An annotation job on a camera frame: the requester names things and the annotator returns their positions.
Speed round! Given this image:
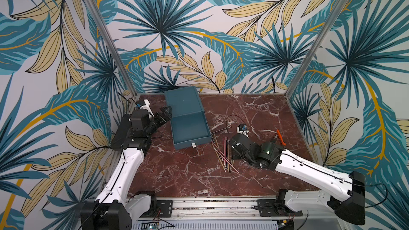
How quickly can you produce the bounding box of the teal top drawer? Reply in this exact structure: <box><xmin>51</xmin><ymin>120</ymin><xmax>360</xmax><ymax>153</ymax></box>
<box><xmin>170</xmin><ymin>112</ymin><xmax>212</xmax><ymax>150</ymax></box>

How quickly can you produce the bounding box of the teal drawer cabinet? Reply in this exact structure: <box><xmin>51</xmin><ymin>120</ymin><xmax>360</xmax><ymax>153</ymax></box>
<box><xmin>165</xmin><ymin>86</ymin><xmax>205</xmax><ymax>122</ymax></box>

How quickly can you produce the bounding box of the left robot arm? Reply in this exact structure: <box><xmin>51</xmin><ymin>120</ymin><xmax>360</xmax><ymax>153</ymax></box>
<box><xmin>79</xmin><ymin>100</ymin><xmax>172</xmax><ymax>230</ymax></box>

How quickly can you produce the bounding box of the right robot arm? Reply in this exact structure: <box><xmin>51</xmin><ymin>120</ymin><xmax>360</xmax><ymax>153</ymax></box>
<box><xmin>229</xmin><ymin>133</ymin><xmax>365</xmax><ymax>226</ymax></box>

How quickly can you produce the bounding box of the red pencil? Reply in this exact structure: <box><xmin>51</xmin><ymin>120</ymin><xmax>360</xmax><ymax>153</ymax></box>
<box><xmin>223</xmin><ymin>135</ymin><xmax>238</xmax><ymax>173</ymax></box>

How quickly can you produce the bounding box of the small circuit board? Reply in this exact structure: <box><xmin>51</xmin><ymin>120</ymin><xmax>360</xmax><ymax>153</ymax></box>
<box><xmin>140</xmin><ymin>221</ymin><xmax>160</xmax><ymax>230</ymax></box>

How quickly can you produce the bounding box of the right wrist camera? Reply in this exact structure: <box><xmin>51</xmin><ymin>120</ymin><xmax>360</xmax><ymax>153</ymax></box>
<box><xmin>236</xmin><ymin>124</ymin><xmax>249</xmax><ymax>137</ymax></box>

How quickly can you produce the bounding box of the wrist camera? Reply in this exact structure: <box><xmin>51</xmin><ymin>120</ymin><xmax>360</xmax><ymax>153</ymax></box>
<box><xmin>236</xmin><ymin>124</ymin><xmax>249</xmax><ymax>137</ymax></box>
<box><xmin>136</xmin><ymin>100</ymin><xmax>153</xmax><ymax>117</ymax></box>

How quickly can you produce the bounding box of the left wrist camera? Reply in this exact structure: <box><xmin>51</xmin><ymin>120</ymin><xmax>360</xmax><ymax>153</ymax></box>
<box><xmin>136</xmin><ymin>100</ymin><xmax>153</xmax><ymax>117</ymax></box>

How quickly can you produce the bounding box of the orange handled tool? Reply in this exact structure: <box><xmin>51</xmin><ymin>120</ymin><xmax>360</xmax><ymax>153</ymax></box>
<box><xmin>277</xmin><ymin>129</ymin><xmax>286</xmax><ymax>147</ymax></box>

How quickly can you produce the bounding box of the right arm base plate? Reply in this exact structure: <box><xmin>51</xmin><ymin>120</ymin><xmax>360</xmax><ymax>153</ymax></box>
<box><xmin>254</xmin><ymin>199</ymin><xmax>303</xmax><ymax>218</ymax></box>

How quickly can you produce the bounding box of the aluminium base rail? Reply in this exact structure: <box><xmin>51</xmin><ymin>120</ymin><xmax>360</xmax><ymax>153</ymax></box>
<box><xmin>130</xmin><ymin>197</ymin><xmax>351</xmax><ymax>230</ymax></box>

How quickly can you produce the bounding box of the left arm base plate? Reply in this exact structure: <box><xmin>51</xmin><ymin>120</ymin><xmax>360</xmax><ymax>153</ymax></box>
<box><xmin>141</xmin><ymin>200</ymin><xmax>173</xmax><ymax>218</ymax></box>

